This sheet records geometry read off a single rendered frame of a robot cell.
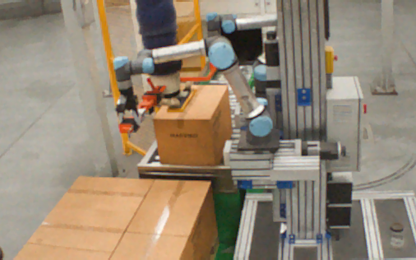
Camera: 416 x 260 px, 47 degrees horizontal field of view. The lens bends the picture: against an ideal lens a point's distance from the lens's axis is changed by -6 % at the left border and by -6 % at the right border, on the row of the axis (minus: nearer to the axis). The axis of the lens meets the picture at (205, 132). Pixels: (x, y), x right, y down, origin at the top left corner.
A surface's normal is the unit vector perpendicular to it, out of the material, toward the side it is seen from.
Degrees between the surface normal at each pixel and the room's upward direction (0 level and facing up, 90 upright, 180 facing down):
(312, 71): 90
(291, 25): 90
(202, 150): 90
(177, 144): 90
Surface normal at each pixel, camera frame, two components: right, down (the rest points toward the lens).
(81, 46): -0.22, 0.45
